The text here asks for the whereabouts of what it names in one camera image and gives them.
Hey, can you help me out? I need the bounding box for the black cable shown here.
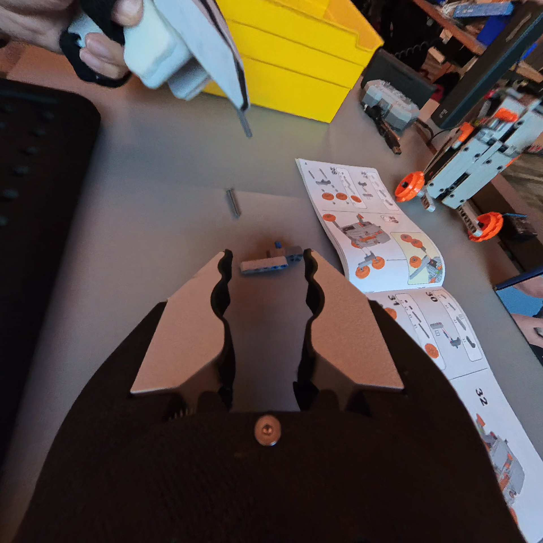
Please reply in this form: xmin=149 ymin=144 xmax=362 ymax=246
xmin=365 ymin=104 xmax=404 ymax=156

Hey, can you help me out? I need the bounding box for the grey battery box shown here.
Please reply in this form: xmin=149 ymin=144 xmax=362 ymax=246
xmin=360 ymin=78 xmax=421 ymax=130

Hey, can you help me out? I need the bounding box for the grey orange robot model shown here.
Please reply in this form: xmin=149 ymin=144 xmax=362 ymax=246
xmin=394 ymin=85 xmax=543 ymax=243

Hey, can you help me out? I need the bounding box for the grey beam with blue pin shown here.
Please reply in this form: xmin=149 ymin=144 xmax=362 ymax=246
xmin=239 ymin=241 xmax=305 ymax=277

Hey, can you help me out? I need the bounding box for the black flat box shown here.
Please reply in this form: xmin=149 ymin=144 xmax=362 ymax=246
xmin=361 ymin=48 xmax=438 ymax=109

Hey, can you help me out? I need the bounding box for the blue toy robot box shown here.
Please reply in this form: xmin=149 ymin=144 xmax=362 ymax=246
xmin=494 ymin=267 xmax=543 ymax=367

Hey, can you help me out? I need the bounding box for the long wooden office table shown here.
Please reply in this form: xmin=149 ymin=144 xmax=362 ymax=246
xmin=414 ymin=0 xmax=514 ymax=53

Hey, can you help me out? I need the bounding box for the yellow plastic bin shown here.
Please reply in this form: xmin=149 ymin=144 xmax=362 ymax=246
xmin=202 ymin=0 xmax=385 ymax=124

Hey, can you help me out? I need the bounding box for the small black module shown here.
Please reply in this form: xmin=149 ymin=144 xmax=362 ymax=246
xmin=501 ymin=212 xmax=538 ymax=240

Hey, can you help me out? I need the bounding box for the open white instruction booklet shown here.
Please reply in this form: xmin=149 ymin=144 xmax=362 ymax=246
xmin=296 ymin=157 xmax=543 ymax=543

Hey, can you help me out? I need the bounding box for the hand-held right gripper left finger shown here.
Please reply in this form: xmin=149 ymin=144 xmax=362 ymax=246
xmin=130 ymin=251 xmax=234 ymax=410

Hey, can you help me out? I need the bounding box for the person's left hand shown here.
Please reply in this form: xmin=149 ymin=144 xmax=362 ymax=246
xmin=0 ymin=0 xmax=145 ymax=85

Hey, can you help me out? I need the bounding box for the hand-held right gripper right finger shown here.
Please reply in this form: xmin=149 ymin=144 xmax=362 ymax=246
xmin=293 ymin=249 xmax=404 ymax=410

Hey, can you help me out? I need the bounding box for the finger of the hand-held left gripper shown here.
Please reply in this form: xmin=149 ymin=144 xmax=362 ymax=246
xmin=166 ymin=61 xmax=214 ymax=102
xmin=156 ymin=0 xmax=252 ymax=113

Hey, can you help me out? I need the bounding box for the grey desk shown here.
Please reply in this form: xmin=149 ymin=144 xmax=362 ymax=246
xmin=0 ymin=43 xmax=543 ymax=543

